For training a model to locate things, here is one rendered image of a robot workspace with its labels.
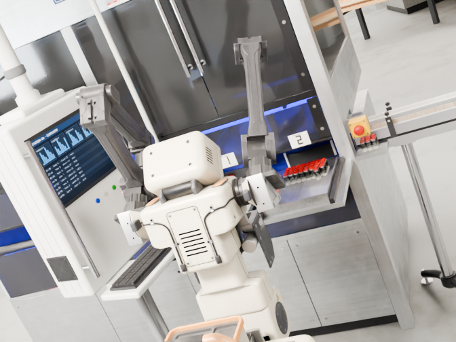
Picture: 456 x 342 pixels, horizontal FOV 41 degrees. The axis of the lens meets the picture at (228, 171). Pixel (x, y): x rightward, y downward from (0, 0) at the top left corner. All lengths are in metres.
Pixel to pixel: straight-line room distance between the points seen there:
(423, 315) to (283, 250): 0.73
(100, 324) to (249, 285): 1.70
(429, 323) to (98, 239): 1.53
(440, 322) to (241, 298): 1.32
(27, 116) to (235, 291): 1.10
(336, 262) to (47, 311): 1.63
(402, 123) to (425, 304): 0.94
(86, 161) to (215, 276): 0.96
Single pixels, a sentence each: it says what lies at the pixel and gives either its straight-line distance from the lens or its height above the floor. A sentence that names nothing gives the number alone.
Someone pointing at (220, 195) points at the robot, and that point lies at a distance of 1.71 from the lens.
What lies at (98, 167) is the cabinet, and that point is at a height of 1.22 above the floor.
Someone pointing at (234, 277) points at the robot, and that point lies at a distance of 1.87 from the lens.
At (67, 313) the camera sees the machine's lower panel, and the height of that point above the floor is 0.44.
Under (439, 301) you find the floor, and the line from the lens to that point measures 3.14.
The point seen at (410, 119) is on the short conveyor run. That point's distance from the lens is 2.66.
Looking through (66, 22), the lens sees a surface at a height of 1.82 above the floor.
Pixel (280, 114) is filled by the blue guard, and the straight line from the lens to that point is 2.57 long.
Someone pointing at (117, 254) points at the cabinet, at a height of 0.87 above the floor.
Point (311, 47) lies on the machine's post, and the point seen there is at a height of 1.37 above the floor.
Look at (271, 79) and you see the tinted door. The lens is 2.55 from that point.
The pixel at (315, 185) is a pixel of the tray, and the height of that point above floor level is 0.88.
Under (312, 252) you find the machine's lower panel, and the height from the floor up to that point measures 0.49.
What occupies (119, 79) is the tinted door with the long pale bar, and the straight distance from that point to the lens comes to 2.76.
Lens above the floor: 1.78
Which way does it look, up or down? 17 degrees down
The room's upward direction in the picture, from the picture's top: 23 degrees counter-clockwise
